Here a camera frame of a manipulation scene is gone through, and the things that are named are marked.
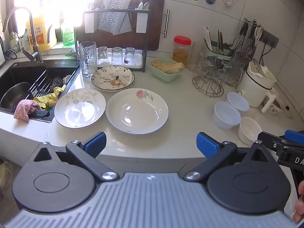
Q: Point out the white ceramic bowl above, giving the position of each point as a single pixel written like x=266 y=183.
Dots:
x=248 y=129

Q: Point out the hanging glass cups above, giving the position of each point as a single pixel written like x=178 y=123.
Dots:
x=215 y=66

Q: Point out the red lid jar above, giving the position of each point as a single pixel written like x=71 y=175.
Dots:
x=181 y=52

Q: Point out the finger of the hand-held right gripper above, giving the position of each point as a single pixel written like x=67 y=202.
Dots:
x=295 y=136
x=270 y=141

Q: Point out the rose pattern white plate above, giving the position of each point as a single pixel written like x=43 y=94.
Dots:
x=135 y=114

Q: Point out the dark wooden cutting board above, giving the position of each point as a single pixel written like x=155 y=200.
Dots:
x=153 y=28

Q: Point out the white drip tray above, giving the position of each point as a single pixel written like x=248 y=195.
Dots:
x=139 y=60

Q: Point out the white spoon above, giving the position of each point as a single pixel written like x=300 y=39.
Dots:
x=140 y=6

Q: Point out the green scouring pad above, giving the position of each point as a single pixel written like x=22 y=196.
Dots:
x=51 y=108

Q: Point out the bundle of thin sticks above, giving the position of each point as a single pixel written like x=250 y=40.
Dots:
x=168 y=67

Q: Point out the pink cloth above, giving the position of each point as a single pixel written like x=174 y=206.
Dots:
x=23 y=109

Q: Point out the white patterned mug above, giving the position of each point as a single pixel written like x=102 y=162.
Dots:
x=276 y=104

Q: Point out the grey spoon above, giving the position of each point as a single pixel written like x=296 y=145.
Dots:
x=146 y=5

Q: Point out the white rack holder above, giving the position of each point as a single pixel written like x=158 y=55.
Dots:
x=141 y=23
x=89 y=23

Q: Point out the clear glass cup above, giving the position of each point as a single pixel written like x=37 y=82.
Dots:
x=197 y=55

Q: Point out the steel kitchen faucet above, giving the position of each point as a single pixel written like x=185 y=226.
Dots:
x=35 y=47

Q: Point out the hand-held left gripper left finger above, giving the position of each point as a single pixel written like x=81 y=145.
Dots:
x=95 y=143

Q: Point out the yellow cloth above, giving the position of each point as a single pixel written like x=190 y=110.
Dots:
x=49 y=97

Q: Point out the small curved tap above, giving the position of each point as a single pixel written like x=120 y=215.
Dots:
x=49 y=33

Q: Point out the slim steel tap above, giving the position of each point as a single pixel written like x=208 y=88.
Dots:
x=76 y=42

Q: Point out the floral patterned plate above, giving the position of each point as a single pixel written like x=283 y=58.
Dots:
x=111 y=80

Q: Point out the green white utensil holder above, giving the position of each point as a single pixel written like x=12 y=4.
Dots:
x=219 y=55

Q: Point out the black wall outlet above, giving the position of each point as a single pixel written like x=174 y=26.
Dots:
x=270 y=39

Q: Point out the tall textured glass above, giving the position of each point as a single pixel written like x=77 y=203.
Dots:
x=87 y=59

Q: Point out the sink drain rack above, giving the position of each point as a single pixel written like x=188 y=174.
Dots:
x=40 y=80

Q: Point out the person's right hand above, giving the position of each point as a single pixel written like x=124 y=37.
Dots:
x=299 y=206

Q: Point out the steel pot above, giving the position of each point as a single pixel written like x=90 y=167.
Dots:
x=14 y=95

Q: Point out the hanging kitchen utensils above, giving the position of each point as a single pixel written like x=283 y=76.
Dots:
x=247 y=35

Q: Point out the black kitchen sink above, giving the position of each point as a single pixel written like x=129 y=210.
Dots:
x=23 y=72

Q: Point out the green plastic basket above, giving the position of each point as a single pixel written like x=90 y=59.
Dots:
x=163 y=77

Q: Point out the textured silver sheet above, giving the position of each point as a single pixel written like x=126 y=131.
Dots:
x=114 y=14

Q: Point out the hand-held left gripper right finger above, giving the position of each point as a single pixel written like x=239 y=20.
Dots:
x=206 y=144

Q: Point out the yellow plastic bag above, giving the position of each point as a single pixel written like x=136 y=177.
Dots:
x=6 y=174

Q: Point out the yellow detergent bottle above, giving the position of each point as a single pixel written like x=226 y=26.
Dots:
x=41 y=35

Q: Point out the small clear glass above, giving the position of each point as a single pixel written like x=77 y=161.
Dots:
x=103 y=55
x=117 y=56
x=130 y=56

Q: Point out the blue valve cap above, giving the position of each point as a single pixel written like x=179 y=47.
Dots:
x=210 y=0

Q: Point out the steel wool scrubber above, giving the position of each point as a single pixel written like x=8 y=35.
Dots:
x=55 y=83

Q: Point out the green liquid bottle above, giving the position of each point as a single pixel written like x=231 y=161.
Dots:
x=67 y=36

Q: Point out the translucent plastic bowl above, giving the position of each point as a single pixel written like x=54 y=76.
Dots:
x=238 y=101
x=225 y=116

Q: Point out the clear glass mug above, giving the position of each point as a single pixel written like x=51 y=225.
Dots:
x=237 y=68

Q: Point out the white electric cooker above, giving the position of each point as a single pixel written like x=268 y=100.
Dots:
x=251 y=92

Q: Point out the dark sponge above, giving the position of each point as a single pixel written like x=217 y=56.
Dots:
x=40 y=113

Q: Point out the leaf pattern white plate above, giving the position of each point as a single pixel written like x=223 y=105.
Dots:
x=78 y=109

